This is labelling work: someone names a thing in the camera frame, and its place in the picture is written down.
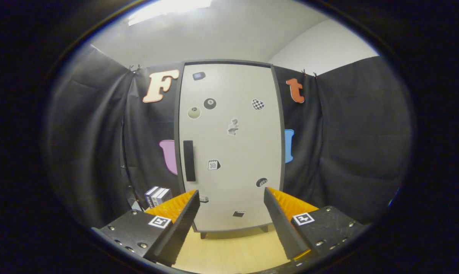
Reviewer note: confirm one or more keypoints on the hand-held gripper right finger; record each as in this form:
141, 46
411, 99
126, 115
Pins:
281, 224

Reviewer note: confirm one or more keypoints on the white spine book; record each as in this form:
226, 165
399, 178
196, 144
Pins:
156, 198

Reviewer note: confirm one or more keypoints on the black backdrop cloth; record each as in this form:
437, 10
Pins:
359, 144

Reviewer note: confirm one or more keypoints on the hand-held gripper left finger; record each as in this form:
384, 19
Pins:
184, 224

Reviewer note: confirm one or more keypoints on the grey cabinet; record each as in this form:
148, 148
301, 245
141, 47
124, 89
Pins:
176, 125

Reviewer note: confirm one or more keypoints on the blue spine book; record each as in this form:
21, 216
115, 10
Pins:
149, 198

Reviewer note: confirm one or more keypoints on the grey metal stand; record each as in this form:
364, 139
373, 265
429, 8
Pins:
132, 198

